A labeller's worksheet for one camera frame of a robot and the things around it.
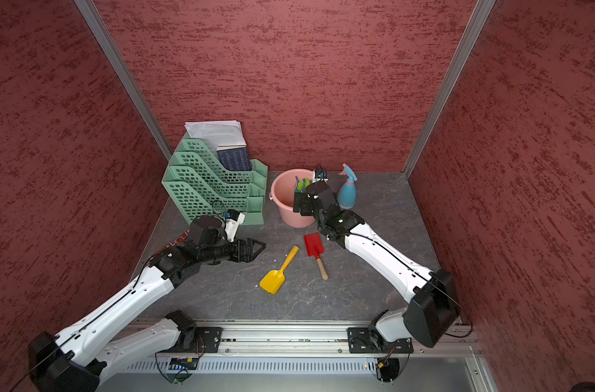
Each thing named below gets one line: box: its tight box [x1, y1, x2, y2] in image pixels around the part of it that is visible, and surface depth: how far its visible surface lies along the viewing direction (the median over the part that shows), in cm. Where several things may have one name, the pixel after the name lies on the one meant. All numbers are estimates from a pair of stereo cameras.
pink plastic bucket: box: [268, 168, 316, 228], surface depth 99 cm
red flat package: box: [165, 228, 192, 250], surface depth 98 cm
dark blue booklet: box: [216, 144, 253, 172], surface depth 109 cm
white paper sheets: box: [184, 120, 247, 159], surface depth 102 cm
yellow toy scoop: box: [259, 245, 300, 295], surface depth 88 cm
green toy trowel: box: [296, 178, 311, 192], surface depth 102 cm
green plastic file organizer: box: [161, 138, 269, 226], surface depth 97 cm
